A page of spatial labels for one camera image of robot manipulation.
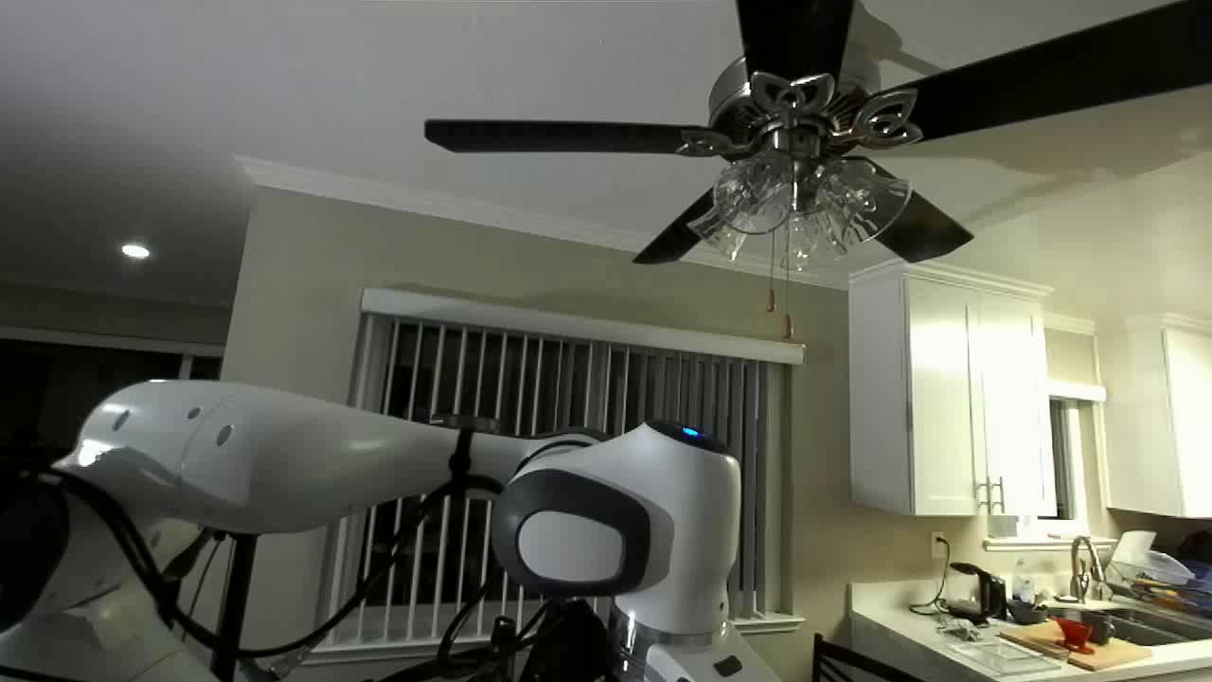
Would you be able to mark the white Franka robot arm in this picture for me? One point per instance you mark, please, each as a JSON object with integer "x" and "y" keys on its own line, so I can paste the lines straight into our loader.
{"x": 252, "y": 455}

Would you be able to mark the round recessed ceiling light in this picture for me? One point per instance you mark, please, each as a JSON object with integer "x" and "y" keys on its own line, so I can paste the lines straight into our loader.
{"x": 134, "y": 252}

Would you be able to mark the white vertical window blinds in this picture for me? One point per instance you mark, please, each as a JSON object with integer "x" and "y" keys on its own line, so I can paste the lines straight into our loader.
{"x": 705, "y": 419}

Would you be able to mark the dark ceiling fan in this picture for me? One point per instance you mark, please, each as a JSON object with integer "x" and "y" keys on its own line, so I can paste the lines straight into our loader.
{"x": 571, "y": 137}

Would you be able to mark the glass fan light fixture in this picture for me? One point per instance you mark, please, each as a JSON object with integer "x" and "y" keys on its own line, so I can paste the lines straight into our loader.
{"x": 807, "y": 204}

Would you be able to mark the white kitchen sink counter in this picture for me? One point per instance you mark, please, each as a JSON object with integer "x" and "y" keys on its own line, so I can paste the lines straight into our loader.
{"x": 932, "y": 638}

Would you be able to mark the small kitchen window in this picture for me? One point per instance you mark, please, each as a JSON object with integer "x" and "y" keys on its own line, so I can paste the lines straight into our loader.
{"x": 1075, "y": 455}

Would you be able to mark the chrome sink faucet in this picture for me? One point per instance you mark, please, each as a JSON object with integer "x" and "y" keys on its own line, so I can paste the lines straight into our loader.
{"x": 1085, "y": 566}

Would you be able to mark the red cup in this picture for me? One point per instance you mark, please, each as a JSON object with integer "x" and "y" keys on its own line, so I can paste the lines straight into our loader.
{"x": 1075, "y": 628}

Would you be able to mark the dishes pile beside sink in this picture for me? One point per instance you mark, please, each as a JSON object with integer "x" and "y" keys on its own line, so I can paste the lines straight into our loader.
{"x": 1148, "y": 564}

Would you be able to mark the wooden cutting board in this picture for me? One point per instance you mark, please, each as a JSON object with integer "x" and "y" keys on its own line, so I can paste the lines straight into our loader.
{"x": 1110, "y": 654}

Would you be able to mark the white two-door wall cabinet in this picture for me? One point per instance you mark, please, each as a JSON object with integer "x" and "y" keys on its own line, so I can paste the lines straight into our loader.
{"x": 947, "y": 392}

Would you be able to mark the white wall outlet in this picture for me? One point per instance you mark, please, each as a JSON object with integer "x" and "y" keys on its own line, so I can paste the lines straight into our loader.
{"x": 942, "y": 547}

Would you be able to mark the white wall cabinet beside window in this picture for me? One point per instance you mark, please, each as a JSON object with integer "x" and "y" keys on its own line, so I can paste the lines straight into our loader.
{"x": 1180, "y": 419}

